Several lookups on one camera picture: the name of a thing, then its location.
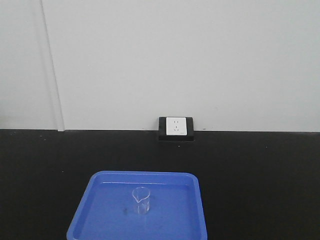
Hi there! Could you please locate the clear glass beaker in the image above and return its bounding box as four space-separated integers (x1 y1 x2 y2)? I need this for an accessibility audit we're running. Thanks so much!
131 186 151 215

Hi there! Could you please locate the blue plastic tray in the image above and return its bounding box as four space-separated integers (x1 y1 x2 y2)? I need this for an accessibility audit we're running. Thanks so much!
66 171 208 240

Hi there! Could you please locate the white socket in black housing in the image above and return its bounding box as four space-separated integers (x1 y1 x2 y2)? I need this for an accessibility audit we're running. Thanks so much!
158 116 195 142

